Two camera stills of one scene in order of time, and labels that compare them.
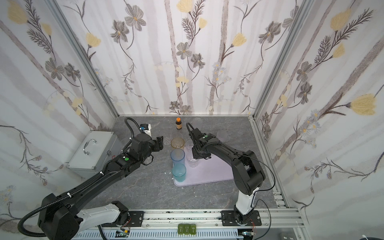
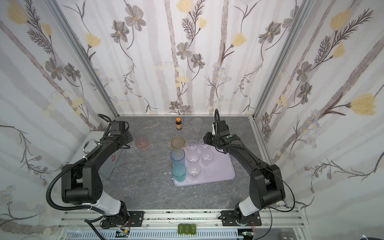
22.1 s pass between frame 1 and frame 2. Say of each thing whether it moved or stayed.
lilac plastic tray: stayed
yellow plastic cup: stayed
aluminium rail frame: stayed
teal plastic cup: stayed
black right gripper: moved
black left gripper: moved
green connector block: stayed
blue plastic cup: stayed
